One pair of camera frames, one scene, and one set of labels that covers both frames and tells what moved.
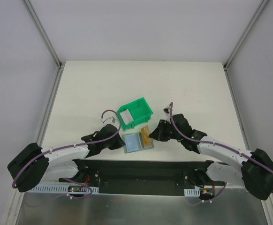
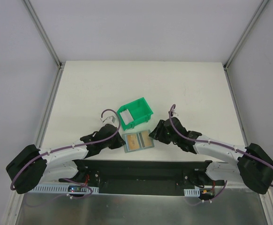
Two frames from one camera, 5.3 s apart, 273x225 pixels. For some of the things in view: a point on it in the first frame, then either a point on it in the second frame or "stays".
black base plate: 137,178 stays
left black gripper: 114,141 stays
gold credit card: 147,141 → 132,142
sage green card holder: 133,142 stays
